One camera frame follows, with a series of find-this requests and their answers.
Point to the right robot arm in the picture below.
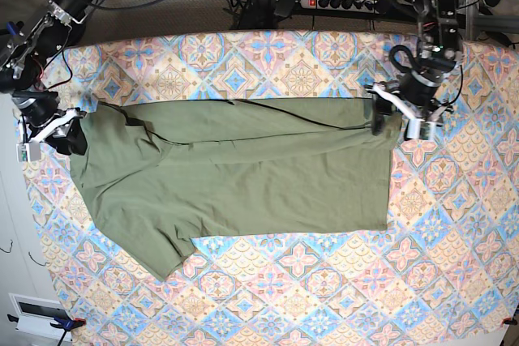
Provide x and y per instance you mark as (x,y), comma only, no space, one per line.
(26,50)

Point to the orange clamp bottom right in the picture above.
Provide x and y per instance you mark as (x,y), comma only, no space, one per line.
(509,322)

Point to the blue clamp bottom left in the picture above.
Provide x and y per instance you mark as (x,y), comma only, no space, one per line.
(65,323)

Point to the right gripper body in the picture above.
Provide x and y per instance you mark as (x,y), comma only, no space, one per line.
(39,117)

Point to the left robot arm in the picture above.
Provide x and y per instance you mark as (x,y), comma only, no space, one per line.
(438,53)

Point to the white power strip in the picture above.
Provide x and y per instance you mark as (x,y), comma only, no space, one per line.
(339,5)

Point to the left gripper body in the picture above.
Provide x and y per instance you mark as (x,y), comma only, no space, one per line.
(413,95)

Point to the green t-shirt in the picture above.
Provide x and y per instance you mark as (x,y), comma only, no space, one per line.
(157,176)

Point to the patterned tablecloth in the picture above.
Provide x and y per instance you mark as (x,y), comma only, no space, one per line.
(445,269)

